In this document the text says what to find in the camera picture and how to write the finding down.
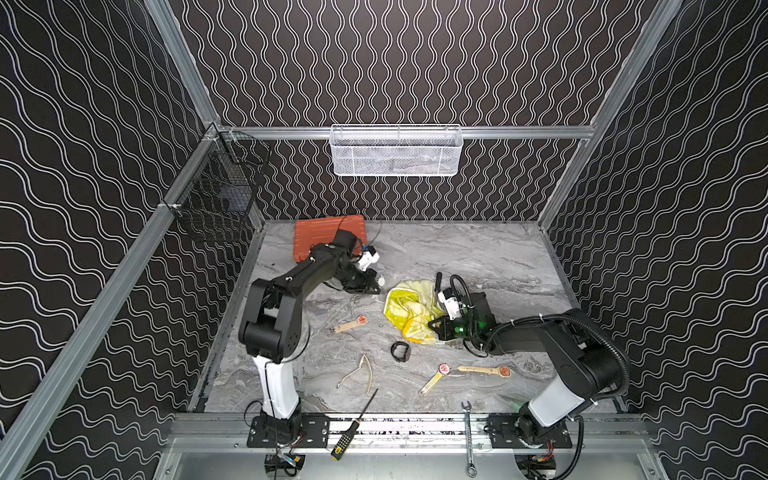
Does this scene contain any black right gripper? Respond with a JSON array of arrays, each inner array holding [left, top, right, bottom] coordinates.
[[426, 312, 478, 341]]

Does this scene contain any yellow green white towel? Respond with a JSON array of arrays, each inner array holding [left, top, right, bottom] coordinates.
[[384, 280, 445, 345]]

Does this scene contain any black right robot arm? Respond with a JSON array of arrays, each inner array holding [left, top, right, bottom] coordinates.
[[428, 273, 630, 446]]

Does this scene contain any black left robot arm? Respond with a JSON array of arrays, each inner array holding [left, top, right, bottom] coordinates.
[[238, 230, 383, 446]]

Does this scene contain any red plastic tool case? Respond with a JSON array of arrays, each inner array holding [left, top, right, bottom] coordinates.
[[293, 215, 367, 263]]

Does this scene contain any silver combination wrench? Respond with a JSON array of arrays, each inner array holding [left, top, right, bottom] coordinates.
[[461, 401, 477, 479]]

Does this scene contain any black yellow screwdriver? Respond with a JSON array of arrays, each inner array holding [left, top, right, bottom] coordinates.
[[331, 389, 379, 461]]

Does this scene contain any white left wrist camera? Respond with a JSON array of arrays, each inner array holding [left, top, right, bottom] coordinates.
[[357, 247, 380, 272]]

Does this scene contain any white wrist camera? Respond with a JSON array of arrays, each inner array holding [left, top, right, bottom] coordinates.
[[357, 247, 380, 272], [437, 288, 462, 321]]

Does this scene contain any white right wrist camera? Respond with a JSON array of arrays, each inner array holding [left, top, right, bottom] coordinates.
[[437, 288, 462, 321]]

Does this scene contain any yellow strap red dial watch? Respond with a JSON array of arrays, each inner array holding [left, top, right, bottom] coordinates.
[[419, 363, 450, 396]]

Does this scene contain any orange strap watch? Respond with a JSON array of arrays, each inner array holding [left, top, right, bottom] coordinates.
[[458, 366, 512, 378]]

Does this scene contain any black wire basket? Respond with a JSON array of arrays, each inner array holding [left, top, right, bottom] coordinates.
[[171, 129, 274, 244]]

